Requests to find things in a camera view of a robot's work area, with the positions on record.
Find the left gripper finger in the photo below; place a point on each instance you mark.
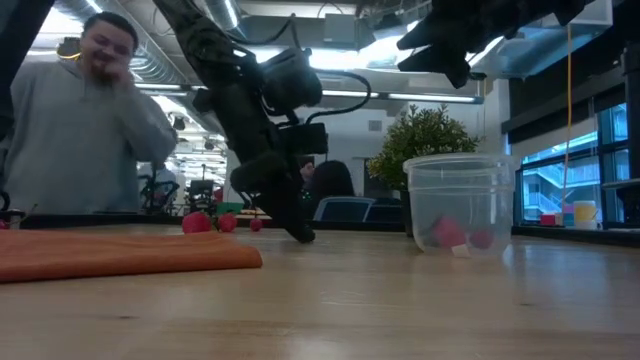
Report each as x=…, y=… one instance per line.
x=295, y=220

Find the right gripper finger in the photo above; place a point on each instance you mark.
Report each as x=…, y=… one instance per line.
x=445, y=35
x=450, y=62

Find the red cherry with stem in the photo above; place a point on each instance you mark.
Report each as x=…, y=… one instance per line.
x=256, y=224

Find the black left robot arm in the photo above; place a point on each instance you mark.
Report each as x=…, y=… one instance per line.
x=220, y=75

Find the long ceiling light strip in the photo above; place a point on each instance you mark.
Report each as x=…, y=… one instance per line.
x=430, y=97

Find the person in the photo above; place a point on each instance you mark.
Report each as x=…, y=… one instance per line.
x=330, y=180
x=75, y=150
x=306, y=170

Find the green box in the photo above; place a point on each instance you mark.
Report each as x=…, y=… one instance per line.
x=230, y=208

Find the grey office chair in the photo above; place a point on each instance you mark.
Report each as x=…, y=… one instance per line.
x=342, y=210

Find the green potted plant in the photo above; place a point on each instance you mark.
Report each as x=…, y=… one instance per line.
x=425, y=140

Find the grey ceiling box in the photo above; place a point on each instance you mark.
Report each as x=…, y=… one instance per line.
x=340, y=29

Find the clear plastic tub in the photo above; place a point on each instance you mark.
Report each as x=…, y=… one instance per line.
x=460, y=200

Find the orange folded cloth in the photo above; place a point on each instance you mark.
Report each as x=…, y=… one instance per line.
x=125, y=255

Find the red block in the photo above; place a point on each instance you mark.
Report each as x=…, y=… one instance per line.
x=548, y=220

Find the blue and pink block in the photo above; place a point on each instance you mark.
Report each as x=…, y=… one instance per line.
x=568, y=216

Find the yellow cup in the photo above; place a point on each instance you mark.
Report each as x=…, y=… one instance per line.
x=585, y=215

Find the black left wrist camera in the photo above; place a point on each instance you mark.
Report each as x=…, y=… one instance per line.
x=305, y=140

